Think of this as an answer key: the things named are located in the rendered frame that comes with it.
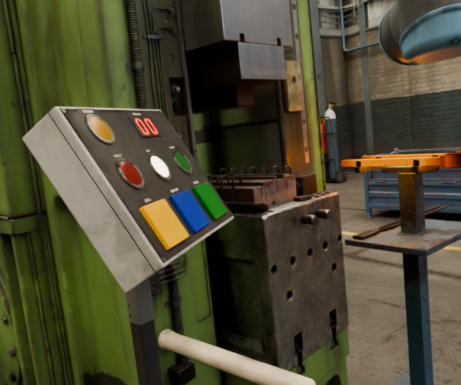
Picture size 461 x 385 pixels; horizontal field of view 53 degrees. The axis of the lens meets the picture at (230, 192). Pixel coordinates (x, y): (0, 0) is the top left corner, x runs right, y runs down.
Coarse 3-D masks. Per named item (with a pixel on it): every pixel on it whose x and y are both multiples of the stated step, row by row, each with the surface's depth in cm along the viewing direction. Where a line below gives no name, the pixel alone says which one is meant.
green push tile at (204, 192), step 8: (208, 184) 93; (200, 192) 87; (208, 192) 90; (200, 200) 86; (208, 200) 88; (216, 200) 91; (208, 208) 86; (216, 208) 89; (224, 208) 92; (216, 216) 87
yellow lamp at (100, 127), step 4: (92, 120) 71; (96, 120) 72; (100, 120) 73; (92, 124) 70; (96, 124) 71; (100, 124) 72; (104, 124) 73; (92, 128) 70; (96, 128) 70; (100, 128) 71; (104, 128) 72; (108, 128) 74; (96, 132) 70; (100, 132) 71; (104, 132) 72; (108, 132) 73; (100, 136) 70; (104, 136) 71; (108, 136) 72
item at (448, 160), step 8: (344, 160) 164; (352, 160) 161; (368, 160) 156; (376, 160) 154; (384, 160) 152; (392, 160) 149; (400, 160) 147; (408, 160) 145; (424, 160) 141; (432, 160) 139; (440, 160) 137; (448, 160) 137; (456, 160) 135; (448, 168) 136; (456, 168) 134
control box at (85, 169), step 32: (32, 128) 67; (64, 128) 66; (128, 128) 80; (160, 128) 91; (64, 160) 67; (96, 160) 66; (128, 160) 73; (192, 160) 95; (64, 192) 67; (96, 192) 66; (128, 192) 68; (160, 192) 76; (192, 192) 86; (96, 224) 67; (128, 224) 65; (224, 224) 90; (128, 256) 66; (160, 256) 65; (128, 288) 67
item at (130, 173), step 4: (124, 164) 71; (128, 164) 72; (124, 168) 70; (128, 168) 71; (132, 168) 72; (124, 172) 70; (128, 172) 71; (132, 172) 72; (136, 172) 73; (128, 176) 70; (132, 176) 71; (136, 176) 72; (140, 176) 73; (132, 180) 70; (136, 180) 71; (140, 180) 72; (136, 184) 71
